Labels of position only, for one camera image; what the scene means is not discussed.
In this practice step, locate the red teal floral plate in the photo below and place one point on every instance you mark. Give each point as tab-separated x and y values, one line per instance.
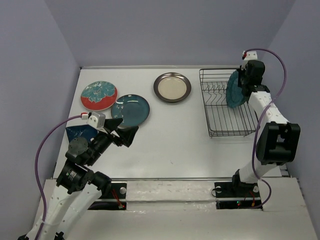
99	96

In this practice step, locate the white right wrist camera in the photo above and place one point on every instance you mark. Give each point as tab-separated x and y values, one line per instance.
248	55

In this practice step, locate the teal scalloped embossed plate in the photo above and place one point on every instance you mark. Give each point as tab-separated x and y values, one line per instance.
234	96

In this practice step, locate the black wire dish rack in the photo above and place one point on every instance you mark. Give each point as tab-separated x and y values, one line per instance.
223	121

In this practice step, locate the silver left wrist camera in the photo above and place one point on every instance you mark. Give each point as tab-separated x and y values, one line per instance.
96	120

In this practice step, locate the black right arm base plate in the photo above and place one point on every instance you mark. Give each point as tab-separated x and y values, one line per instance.
229	197

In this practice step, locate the brown rimmed cream plate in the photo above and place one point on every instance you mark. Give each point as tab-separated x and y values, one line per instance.
172	87

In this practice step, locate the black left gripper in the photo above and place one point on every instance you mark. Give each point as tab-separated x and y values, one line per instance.
127	135

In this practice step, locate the dark blue square plate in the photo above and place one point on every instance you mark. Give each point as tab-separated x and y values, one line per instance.
84	131

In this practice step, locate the dark blue round plate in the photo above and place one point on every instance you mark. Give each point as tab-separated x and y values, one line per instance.
132	108

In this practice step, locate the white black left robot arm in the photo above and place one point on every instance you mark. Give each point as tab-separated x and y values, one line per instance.
77	186

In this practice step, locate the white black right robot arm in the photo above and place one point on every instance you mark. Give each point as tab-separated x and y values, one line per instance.
276	139

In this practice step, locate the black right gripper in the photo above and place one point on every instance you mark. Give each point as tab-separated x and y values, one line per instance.
241	71

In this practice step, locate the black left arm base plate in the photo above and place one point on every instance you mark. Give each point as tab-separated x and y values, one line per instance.
114	200

